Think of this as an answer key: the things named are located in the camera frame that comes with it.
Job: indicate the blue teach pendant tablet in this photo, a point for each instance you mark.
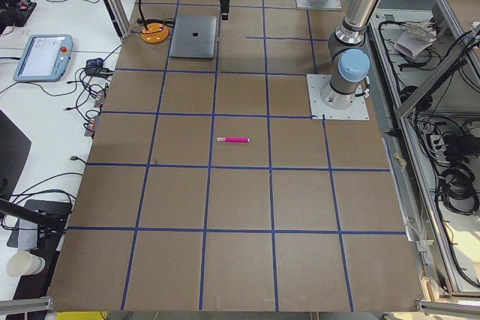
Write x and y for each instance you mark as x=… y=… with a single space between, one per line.
x=45 y=58

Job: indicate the pink marker pen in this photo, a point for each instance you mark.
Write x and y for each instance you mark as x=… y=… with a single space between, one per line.
x=233 y=139

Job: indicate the black power adapter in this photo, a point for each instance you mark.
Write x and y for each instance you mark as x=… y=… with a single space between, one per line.
x=95 y=67

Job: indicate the white paper cup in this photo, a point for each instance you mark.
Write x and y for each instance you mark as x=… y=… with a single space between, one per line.
x=24 y=263

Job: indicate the grey closed laptop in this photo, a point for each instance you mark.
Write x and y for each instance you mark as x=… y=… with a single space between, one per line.
x=194 y=37

